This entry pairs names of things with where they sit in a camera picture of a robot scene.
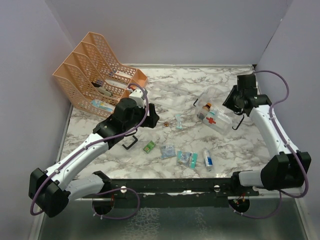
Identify white gauze packet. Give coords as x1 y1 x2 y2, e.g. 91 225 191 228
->
216 111 233 129

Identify white green-label bottle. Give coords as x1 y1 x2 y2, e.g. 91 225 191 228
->
209 106 219 118

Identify clear first aid box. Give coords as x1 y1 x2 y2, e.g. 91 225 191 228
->
193 86 244 135

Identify silver blue pill packet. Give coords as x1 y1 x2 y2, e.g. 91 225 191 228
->
160 144 177 160

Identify brown medicine bottle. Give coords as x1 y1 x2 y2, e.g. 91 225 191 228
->
197 103 212 120

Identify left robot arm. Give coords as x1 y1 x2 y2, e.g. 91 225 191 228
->
28 97 160 218

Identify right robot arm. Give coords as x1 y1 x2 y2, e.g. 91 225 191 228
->
223 73 311 196

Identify green small medicine box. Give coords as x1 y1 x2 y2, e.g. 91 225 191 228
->
143 140 156 154

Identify clear plastic tray insert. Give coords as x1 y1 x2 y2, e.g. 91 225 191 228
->
146 82 195 112

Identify teal white swab packet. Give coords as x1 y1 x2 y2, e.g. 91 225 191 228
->
175 114 182 130

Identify blue packet in organizer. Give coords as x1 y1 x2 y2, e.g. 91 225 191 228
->
90 99 115 113

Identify dark item in organizer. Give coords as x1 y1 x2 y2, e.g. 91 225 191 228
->
91 79 114 97

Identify red white box in organizer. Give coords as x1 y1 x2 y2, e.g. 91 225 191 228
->
113 70 132 79

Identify teal bandage packet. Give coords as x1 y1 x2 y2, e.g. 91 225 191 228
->
176 150 198 169

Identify peach plastic file organizer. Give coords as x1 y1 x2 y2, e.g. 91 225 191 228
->
53 32 148 118

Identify white blue tube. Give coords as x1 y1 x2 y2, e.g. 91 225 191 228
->
202 148 213 172

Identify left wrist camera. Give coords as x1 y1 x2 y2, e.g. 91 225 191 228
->
129 88 145 107

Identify clear box lid black handle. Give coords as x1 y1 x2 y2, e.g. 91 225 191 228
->
108 135 138 156

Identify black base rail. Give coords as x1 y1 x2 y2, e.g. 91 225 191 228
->
90 171 259 212

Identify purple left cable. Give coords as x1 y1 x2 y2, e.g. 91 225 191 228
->
29 83 150 216

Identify purple cable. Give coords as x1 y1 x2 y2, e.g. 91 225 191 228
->
29 83 150 216
252 69 310 198

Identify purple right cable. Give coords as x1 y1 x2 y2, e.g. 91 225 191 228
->
252 69 310 198

